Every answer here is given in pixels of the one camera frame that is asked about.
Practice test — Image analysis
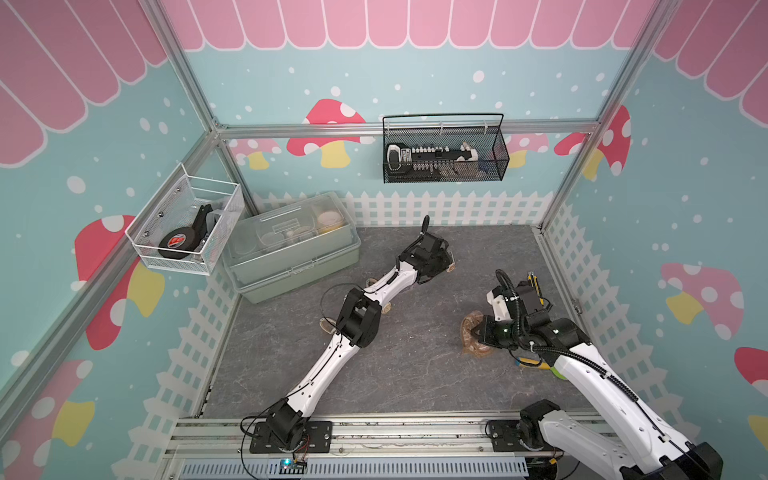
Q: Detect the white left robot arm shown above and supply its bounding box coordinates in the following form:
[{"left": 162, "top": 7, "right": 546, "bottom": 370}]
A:
[{"left": 264, "top": 230, "right": 455, "bottom": 451}]

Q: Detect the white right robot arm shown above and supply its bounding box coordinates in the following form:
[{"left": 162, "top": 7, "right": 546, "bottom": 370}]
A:
[{"left": 471, "top": 270, "right": 724, "bottom": 479}]

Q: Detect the green yellow toy paddle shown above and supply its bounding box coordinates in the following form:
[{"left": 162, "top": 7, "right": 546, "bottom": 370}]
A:
[{"left": 515, "top": 358, "right": 566, "bottom": 380}]

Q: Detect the yellow black utility knife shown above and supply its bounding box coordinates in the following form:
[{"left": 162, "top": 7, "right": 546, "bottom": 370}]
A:
[{"left": 528, "top": 271, "right": 543, "bottom": 299}]

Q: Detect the translucent green storage box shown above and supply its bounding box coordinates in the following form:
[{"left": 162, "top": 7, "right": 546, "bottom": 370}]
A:
[{"left": 221, "top": 192, "right": 361, "bottom": 303}]

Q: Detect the black tape roll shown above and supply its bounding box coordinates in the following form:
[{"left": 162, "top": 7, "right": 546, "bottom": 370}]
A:
[{"left": 158, "top": 227, "right": 201, "bottom": 260}]

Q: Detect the green lit circuit board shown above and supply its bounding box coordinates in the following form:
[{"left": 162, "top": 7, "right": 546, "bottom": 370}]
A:
[{"left": 278, "top": 459, "right": 307, "bottom": 476}]

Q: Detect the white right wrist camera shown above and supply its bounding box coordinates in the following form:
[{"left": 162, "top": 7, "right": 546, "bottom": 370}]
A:
[{"left": 486, "top": 288, "right": 516, "bottom": 322}]

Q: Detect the black wire mesh basket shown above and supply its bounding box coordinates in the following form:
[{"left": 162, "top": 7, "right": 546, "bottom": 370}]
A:
[{"left": 381, "top": 113, "right": 510, "bottom": 183}]

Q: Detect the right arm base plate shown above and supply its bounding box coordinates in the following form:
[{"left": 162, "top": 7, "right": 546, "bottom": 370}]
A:
[{"left": 484, "top": 420, "right": 564, "bottom": 458}]

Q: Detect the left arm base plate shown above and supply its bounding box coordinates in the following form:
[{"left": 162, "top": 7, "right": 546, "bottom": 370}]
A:
[{"left": 246, "top": 421, "right": 334, "bottom": 454}]

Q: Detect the clear acrylic wall bin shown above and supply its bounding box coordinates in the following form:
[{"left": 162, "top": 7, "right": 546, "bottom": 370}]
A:
[{"left": 125, "top": 165, "right": 245, "bottom": 276}]

